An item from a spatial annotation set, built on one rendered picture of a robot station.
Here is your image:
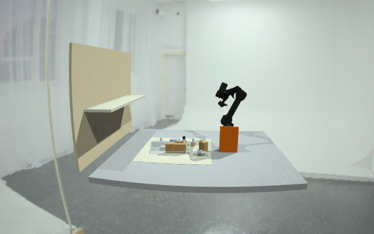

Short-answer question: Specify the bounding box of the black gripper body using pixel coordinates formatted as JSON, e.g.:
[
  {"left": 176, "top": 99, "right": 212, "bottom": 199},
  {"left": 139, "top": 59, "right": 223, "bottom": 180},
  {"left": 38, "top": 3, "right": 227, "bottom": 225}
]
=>
[{"left": 218, "top": 97, "right": 229, "bottom": 107}]

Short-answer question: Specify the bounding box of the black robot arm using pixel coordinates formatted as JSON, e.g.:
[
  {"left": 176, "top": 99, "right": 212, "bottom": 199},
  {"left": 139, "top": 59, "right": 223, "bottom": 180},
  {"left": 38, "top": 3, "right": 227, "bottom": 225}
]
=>
[{"left": 215, "top": 82, "right": 247, "bottom": 127}]

